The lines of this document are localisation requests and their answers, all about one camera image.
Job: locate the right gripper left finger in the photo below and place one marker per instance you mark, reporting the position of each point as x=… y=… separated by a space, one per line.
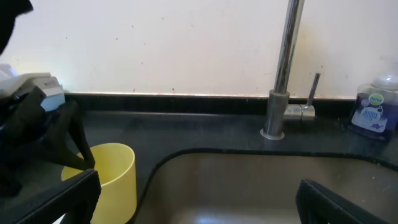
x=71 y=199

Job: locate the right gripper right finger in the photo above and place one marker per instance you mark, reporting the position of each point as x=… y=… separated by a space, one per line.
x=323 y=208

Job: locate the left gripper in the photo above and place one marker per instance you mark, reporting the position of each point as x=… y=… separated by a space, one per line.
x=21 y=130

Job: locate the yellow cup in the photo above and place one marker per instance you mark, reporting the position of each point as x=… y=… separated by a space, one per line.
x=118 y=186

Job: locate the steel sink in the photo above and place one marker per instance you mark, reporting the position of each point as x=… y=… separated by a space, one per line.
x=233 y=186

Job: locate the blue soap bottle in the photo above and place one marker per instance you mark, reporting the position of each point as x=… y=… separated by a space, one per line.
x=373 y=115

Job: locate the steel tap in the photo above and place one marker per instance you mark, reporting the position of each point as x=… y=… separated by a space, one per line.
x=287 y=46

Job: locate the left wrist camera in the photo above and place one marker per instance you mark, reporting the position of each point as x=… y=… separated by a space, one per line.
x=28 y=85

